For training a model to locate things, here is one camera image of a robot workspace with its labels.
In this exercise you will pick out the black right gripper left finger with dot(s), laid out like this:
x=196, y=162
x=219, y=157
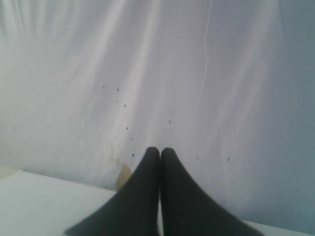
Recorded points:
x=133, y=210

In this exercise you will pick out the white backdrop sheet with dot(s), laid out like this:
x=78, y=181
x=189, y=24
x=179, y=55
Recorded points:
x=87, y=85

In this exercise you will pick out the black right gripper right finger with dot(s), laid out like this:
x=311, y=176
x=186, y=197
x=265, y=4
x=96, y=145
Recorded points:
x=187, y=210

